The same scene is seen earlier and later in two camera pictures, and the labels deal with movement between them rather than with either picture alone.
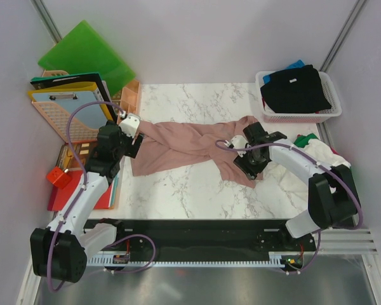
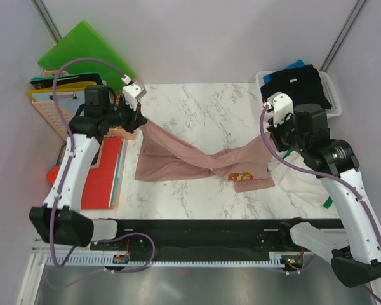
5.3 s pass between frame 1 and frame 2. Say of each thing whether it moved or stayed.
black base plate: stayed
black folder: stayed
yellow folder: stayed
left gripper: moved
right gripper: moved
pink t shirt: moved
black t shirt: stayed
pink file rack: stayed
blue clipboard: stayed
